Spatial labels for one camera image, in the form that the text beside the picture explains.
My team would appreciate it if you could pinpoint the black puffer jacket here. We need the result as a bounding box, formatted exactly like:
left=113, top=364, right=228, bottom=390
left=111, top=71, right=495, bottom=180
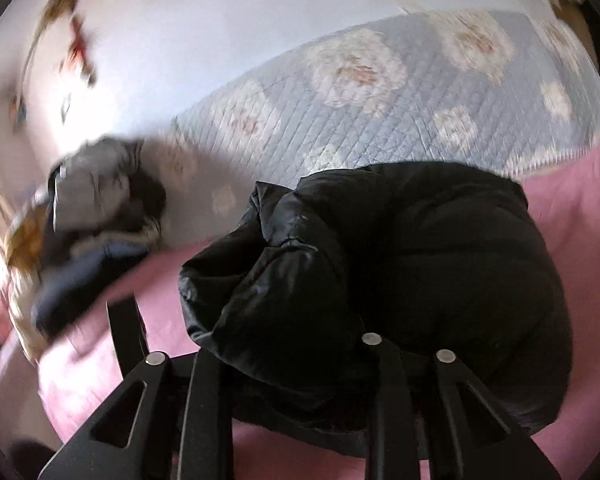
left=177, top=161, right=574, bottom=443

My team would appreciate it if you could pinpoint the yellow patterned cloth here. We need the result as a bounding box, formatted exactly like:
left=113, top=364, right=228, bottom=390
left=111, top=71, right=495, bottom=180
left=4, top=199, right=52, bottom=267

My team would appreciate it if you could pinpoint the grey crumpled garment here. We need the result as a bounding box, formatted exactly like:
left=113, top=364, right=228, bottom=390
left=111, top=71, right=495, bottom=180
left=47, top=139, right=142, bottom=233

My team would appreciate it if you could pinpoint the red wall ornament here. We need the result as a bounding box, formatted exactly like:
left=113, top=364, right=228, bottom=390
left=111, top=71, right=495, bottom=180
left=66, top=14, right=99, bottom=87

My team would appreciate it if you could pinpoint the cartoon wall sticker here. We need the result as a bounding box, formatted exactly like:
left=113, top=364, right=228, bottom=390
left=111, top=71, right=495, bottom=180
left=9, top=94, right=30, bottom=134

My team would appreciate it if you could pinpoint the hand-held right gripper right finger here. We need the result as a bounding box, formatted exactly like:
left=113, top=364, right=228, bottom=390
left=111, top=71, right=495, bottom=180
left=361, top=332, right=563, bottom=480

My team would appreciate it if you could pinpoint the quilted floral bed cover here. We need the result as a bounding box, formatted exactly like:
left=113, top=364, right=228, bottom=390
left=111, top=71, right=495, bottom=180
left=145, top=7, right=600, bottom=252

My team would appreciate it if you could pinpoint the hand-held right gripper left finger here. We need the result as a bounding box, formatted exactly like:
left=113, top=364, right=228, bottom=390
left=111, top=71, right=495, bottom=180
left=37, top=297, right=237, bottom=480

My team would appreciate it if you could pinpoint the pink plush blanket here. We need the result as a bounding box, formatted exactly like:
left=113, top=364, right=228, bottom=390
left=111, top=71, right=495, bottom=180
left=0, top=139, right=600, bottom=480

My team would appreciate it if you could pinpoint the navy blue garment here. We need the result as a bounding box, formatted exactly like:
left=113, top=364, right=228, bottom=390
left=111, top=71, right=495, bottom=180
left=31, top=239, right=155, bottom=337

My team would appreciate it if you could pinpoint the white crumpled cloth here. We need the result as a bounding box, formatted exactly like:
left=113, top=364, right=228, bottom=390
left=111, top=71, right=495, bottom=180
left=6, top=267, right=48, bottom=363

